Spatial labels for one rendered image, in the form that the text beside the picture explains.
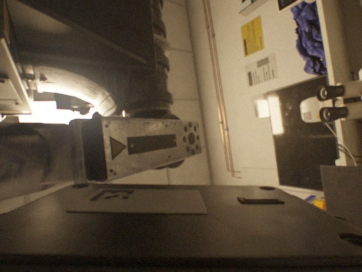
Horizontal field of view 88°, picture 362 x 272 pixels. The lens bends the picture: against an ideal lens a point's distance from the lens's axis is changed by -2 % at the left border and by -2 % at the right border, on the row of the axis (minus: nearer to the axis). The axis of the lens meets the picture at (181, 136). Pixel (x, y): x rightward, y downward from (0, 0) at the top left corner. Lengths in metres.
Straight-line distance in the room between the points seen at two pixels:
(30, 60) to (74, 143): 0.15
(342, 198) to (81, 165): 1.03
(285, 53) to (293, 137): 0.71
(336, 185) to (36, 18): 1.09
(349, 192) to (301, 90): 0.69
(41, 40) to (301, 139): 1.42
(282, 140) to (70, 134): 1.43
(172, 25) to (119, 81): 2.26
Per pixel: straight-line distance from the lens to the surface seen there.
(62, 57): 0.33
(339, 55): 1.48
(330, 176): 1.08
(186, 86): 2.38
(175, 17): 2.70
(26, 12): 0.27
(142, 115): 0.43
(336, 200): 1.11
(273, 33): 1.95
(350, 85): 0.71
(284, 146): 1.55
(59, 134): 0.27
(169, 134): 0.33
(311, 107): 0.97
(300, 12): 1.50
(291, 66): 1.81
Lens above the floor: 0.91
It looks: 55 degrees up
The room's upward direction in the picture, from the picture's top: 99 degrees counter-clockwise
